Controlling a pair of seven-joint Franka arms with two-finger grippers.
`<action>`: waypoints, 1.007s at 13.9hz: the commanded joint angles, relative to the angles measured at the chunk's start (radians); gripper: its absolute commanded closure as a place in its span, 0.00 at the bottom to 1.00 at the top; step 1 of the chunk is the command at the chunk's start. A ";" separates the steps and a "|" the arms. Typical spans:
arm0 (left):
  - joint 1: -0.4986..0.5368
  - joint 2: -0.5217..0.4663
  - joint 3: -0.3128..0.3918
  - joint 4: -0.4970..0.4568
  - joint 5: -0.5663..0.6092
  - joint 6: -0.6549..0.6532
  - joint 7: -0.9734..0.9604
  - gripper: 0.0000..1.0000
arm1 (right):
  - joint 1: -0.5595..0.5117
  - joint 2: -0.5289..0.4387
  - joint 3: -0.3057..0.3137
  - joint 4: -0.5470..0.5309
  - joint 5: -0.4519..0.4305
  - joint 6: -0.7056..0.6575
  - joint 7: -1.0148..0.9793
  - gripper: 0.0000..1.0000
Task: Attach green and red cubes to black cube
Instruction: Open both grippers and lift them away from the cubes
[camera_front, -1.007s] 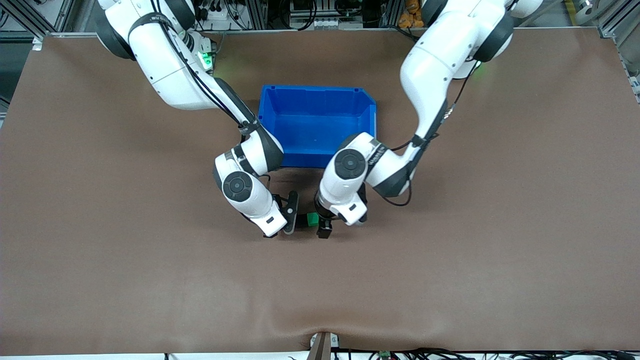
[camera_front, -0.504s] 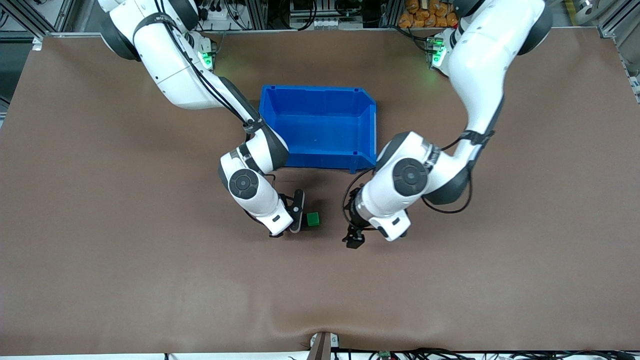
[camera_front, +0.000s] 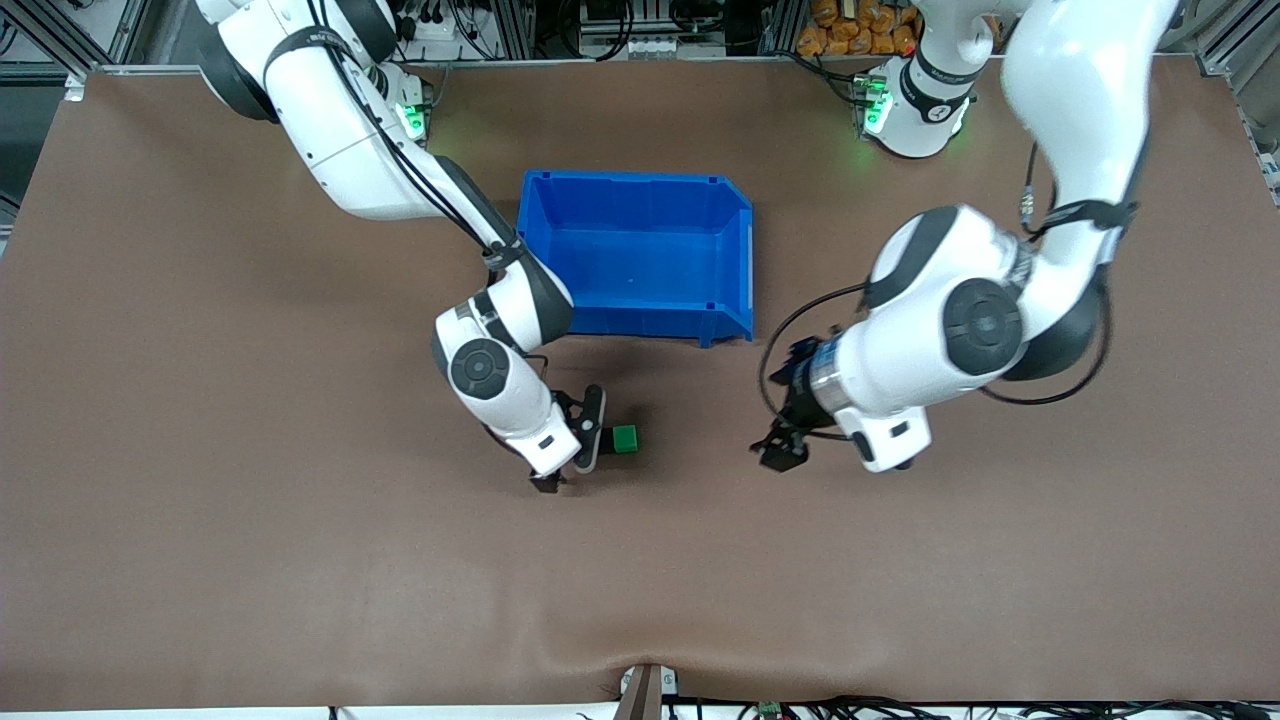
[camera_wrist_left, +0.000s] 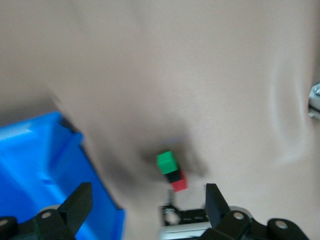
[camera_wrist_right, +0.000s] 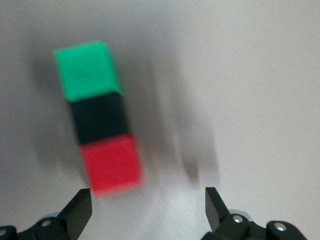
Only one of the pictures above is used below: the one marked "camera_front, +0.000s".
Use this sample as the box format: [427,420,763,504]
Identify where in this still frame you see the brown table edge clamp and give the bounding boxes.
[613,663,679,720]

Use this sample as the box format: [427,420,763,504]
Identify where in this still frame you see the aluminium frame profile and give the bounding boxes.
[1195,0,1280,76]
[0,0,201,71]

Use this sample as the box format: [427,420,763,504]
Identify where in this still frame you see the white power strip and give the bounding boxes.
[395,0,486,61]

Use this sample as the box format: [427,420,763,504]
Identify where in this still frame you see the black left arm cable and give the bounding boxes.
[757,140,1141,441]

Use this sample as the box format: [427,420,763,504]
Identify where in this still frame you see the blue plastic storage bin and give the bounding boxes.
[515,169,756,349]

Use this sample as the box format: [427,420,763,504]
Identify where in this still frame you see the orange snack bags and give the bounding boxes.
[797,0,923,57]

